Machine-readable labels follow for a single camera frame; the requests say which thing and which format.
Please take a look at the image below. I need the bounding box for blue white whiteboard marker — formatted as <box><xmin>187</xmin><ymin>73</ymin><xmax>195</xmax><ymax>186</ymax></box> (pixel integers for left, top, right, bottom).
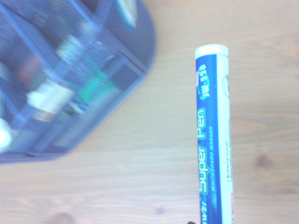
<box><xmin>194</xmin><ymin>43</ymin><xmax>232</xmax><ymax>224</ymax></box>

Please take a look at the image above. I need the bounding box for green card pack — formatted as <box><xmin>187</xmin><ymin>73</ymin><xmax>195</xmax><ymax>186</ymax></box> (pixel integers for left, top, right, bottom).
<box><xmin>78</xmin><ymin>69</ymin><xmax>119</xmax><ymax>108</ymax></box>

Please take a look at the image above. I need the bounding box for purple mesh desk organizer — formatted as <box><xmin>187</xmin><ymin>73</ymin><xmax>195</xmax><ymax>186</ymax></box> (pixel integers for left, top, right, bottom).
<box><xmin>0</xmin><ymin>0</ymin><xmax>157</xmax><ymax>165</ymax></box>

